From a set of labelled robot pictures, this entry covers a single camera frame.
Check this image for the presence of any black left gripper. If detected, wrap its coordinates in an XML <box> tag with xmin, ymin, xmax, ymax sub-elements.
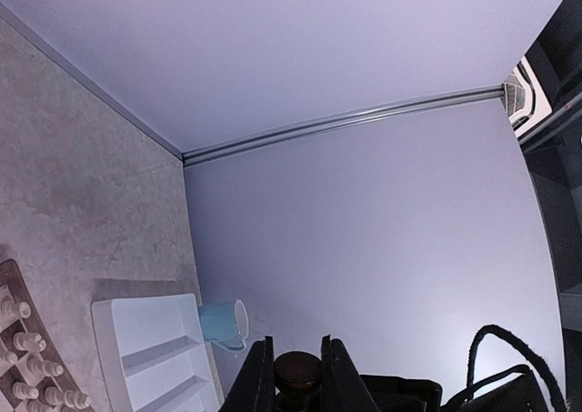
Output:
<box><xmin>320</xmin><ymin>337</ymin><xmax>564</xmax><ymax>412</ymax></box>

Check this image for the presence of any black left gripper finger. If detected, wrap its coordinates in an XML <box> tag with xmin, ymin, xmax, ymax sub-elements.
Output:
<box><xmin>222</xmin><ymin>337</ymin><xmax>275</xmax><ymax>412</ymax></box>

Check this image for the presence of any dark piece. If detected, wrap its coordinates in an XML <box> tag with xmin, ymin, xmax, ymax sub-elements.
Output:
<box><xmin>274</xmin><ymin>351</ymin><xmax>322</xmax><ymax>411</ymax></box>

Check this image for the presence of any white plastic tray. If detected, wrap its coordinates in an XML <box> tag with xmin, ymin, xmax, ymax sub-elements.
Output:
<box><xmin>91</xmin><ymin>294</ymin><xmax>220</xmax><ymax>411</ymax></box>

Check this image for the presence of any wooden chess board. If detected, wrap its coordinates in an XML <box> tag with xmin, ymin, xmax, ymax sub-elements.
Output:
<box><xmin>0</xmin><ymin>257</ymin><xmax>92</xmax><ymax>412</ymax></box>

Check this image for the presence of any white chess pieces row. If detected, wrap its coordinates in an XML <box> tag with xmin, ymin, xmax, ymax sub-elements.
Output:
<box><xmin>0</xmin><ymin>291</ymin><xmax>92</xmax><ymax>412</ymax></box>

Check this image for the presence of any light blue mug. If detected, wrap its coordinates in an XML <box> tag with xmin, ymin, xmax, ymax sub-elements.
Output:
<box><xmin>198</xmin><ymin>299</ymin><xmax>249</xmax><ymax>353</ymax></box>

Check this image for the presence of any ceiling air vent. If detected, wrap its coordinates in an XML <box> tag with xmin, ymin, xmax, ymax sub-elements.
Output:
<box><xmin>501</xmin><ymin>56</ymin><xmax>552</xmax><ymax>140</ymax></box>

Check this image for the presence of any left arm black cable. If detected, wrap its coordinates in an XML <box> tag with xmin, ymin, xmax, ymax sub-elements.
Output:
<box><xmin>463</xmin><ymin>324</ymin><xmax>567</xmax><ymax>412</ymax></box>

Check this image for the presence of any right aluminium frame post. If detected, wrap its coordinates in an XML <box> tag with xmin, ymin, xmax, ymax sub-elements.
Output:
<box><xmin>182</xmin><ymin>85</ymin><xmax>504</xmax><ymax>167</ymax></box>

